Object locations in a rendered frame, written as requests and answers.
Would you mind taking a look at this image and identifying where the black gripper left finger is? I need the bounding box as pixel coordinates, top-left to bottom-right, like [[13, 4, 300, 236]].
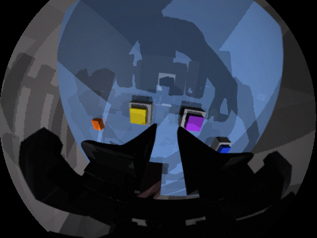
[[81, 124, 157, 194]]

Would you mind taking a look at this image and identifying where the orange block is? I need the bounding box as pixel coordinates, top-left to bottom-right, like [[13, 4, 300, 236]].
[[92, 118, 105, 130]]

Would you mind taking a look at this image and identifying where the yellow button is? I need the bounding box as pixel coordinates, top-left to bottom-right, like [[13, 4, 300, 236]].
[[129, 100, 153, 126]]

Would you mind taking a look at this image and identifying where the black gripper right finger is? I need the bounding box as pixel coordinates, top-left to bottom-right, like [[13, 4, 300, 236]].
[[177, 126, 254, 196]]

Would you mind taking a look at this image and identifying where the blue button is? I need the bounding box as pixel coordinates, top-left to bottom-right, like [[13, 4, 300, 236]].
[[211, 137, 232, 153]]

